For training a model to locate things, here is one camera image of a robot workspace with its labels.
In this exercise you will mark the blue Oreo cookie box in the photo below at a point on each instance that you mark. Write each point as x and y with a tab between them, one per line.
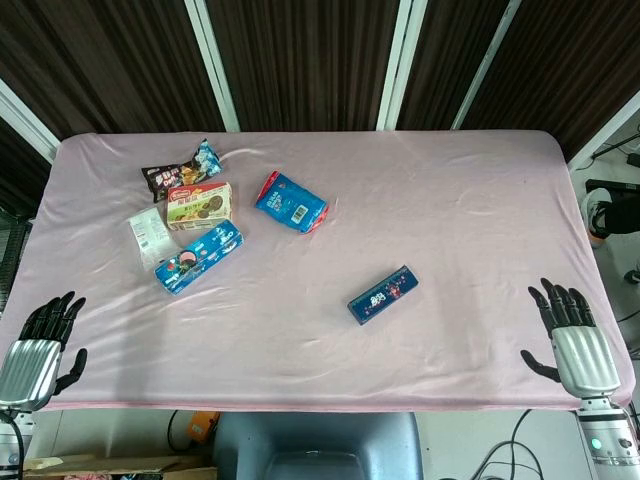
200	257

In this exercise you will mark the green cream cookie box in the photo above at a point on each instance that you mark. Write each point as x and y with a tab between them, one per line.
200	205

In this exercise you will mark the orange device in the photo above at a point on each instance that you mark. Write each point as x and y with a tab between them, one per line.
200	427

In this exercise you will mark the white frame post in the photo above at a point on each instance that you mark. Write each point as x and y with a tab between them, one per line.
212	65
400	65
485	65
25	120
605	130

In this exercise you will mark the white tissue packet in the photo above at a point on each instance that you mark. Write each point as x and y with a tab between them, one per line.
147	235

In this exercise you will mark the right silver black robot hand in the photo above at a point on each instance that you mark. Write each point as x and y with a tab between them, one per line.
585	355

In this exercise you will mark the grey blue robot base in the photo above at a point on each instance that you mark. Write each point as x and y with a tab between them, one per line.
315	440

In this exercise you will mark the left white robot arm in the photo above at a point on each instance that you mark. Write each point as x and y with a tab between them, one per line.
7	440

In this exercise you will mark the dark brown snack packet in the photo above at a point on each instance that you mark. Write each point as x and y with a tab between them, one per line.
167	177

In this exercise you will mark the light blue snack packet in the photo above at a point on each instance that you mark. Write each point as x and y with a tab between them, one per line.
206	160

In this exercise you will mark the blue glasses case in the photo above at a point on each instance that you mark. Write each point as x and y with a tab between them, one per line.
382	296

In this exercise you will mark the blue red cookie bag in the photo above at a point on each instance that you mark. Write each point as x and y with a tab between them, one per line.
287	202

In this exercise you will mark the pink tablecloth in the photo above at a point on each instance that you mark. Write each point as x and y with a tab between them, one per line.
320	350

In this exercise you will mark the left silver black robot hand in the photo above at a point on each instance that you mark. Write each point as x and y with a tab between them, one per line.
30	365

